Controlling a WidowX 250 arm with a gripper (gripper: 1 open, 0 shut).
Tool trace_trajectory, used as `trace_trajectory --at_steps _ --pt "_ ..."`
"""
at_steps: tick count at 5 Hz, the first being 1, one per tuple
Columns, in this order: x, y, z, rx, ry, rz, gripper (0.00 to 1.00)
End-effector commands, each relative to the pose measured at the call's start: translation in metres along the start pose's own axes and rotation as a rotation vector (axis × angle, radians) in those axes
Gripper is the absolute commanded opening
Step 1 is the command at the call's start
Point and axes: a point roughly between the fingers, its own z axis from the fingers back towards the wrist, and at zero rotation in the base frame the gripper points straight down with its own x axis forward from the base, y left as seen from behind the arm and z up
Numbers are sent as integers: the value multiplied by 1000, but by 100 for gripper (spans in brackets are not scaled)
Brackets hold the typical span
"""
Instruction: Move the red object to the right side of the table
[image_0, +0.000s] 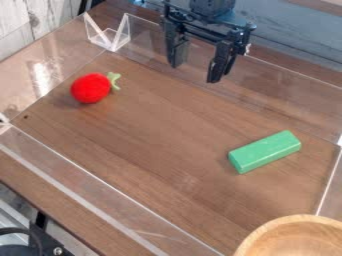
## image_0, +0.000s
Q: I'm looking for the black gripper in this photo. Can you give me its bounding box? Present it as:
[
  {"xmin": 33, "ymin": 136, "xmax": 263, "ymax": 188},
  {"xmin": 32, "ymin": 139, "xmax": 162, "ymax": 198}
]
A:
[{"xmin": 162, "ymin": 1, "xmax": 257, "ymax": 83}]

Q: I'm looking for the red plush strawberry toy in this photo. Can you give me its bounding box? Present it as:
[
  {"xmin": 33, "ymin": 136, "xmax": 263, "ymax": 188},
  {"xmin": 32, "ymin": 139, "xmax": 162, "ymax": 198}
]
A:
[{"xmin": 69, "ymin": 72, "xmax": 122, "ymax": 104}]

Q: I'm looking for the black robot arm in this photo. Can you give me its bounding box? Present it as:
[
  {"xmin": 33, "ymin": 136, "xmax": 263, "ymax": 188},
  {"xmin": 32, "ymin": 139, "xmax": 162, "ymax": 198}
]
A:
[{"xmin": 160, "ymin": 0, "xmax": 257, "ymax": 83}]

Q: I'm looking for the clear acrylic table barrier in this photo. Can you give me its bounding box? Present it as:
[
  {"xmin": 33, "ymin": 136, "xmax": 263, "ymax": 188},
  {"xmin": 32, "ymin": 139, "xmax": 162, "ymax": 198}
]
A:
[{"xmin": 0, "ymin": 15, "xmax": 342, "ymax": 256}]

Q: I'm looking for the green rectangular block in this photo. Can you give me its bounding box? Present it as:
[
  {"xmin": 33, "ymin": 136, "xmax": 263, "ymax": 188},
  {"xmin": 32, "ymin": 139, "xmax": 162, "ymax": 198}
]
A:
[{"xmin": 227, "ymin": 130, "xmax": 302, "ymax": 174}]

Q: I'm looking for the wooden bowl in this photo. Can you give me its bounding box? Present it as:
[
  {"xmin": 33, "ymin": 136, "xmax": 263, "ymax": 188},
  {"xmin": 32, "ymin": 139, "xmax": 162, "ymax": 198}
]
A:
[{"xmin": 234, "ymin": 215, "xmax": 342, "ymax": 256}]

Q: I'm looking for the black metal table bracket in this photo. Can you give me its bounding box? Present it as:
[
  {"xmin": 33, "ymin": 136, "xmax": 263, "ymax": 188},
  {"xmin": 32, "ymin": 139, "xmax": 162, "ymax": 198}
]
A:
[{"xmin": 0, "ymin": 211, "xmax": 77, "ymax": 256}]

